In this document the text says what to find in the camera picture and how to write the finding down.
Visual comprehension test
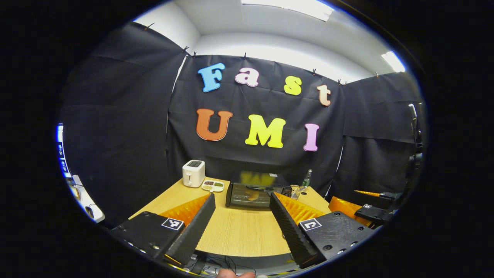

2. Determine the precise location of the black backdrop cloth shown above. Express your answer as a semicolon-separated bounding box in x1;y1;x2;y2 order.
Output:
58;21;427;228

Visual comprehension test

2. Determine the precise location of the small ceiling light panel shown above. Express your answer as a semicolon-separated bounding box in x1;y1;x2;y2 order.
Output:
381;51;406;73

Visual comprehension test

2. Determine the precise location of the black electric oven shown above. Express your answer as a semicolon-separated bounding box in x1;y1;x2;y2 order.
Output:
226;171;293;209

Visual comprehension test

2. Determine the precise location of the tangle of floor cables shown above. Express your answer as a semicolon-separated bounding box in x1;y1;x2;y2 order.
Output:
189;253;263;275

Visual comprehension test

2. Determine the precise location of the white toaster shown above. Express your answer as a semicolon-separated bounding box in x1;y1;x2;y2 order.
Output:
182;160;206;188

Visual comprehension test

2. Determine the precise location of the computer monitor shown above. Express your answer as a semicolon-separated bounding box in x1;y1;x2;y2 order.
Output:
56;124;73;179

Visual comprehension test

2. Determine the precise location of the white divided bean dish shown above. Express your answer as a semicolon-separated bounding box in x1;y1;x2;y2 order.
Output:
201;180;225;193

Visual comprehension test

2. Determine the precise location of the large ceiling light panel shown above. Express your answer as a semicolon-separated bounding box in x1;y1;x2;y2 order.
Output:
241;0;334;22

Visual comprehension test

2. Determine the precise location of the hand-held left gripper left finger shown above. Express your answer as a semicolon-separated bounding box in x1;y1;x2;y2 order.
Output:
109;193;217;267

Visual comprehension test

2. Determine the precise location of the white side desk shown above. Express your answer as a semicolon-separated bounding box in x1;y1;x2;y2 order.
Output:
69;175;105;224

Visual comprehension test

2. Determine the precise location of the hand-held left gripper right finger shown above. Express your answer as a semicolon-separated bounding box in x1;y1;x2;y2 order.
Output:
269;192;378;270

